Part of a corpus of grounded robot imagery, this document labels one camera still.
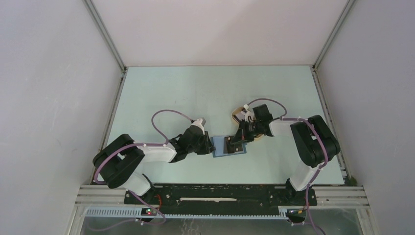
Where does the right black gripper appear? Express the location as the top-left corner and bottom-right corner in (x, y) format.
(231, 119), (261, 145)

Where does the black credit card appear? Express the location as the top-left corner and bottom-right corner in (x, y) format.
(224, 136), (245, 154)

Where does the blue leather card holder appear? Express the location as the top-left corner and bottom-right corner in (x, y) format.
(211, 136), (247, 158)

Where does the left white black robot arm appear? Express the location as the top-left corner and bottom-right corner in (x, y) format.
(92, 124), (215, 204)

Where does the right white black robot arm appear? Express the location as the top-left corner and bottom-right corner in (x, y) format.
(230, 104), (341, 205)

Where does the oval wooden tray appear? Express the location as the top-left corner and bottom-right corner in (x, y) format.
(231, 106), (264, 141)

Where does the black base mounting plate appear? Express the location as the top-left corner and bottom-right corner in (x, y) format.
(143, 184), (317, 215)

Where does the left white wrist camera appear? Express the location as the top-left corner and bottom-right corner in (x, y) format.
(191, 117), (206, 135)

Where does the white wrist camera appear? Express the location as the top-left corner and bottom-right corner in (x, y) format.
(241, 104), (254, 122)
(191, 117), (206, 135)

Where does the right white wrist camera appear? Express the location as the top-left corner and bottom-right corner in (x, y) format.
(241, 104), (254, 122)

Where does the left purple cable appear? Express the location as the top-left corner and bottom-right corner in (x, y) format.
(93, 109), (195, 186)

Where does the white cable duct strip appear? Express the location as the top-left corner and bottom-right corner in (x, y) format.
(84, 207), (288, 219)

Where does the aluminium frame rail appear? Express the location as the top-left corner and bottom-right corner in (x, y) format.
(75, 185), (370, 209)

